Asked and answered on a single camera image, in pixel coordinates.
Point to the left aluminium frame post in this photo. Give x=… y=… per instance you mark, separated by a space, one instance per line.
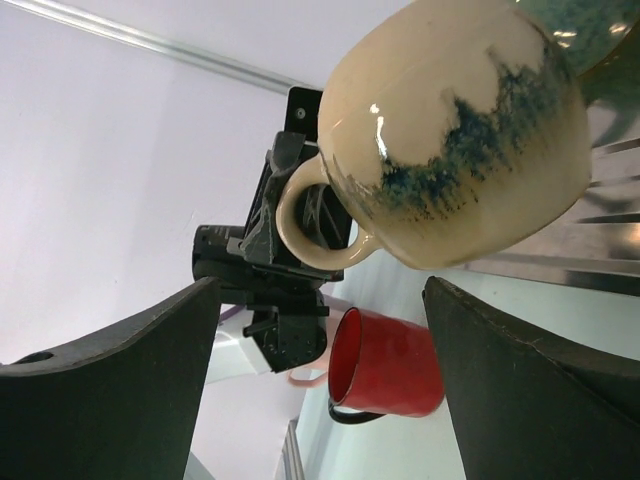
x=173 y=49

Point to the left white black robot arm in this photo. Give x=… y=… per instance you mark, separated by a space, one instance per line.
x=277 y=316

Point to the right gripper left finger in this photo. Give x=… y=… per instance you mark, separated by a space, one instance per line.
x=119 y=403

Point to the metal serving tray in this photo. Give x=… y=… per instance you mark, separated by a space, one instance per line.
x=595 y=245

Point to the pink ceramic mug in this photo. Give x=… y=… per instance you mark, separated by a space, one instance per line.
x=315 y=373

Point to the beige ceramic mug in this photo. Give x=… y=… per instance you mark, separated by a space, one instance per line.
x=453 y=130

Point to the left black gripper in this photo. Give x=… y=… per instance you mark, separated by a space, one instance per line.
x=251 y=263

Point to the red ceramic mug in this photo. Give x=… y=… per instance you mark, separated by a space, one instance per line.
x=380 y=366

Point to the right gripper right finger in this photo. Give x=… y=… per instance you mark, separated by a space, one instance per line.
x=526 y=403

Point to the green ceramic mug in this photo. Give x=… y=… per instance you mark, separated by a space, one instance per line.
x=587 y=30

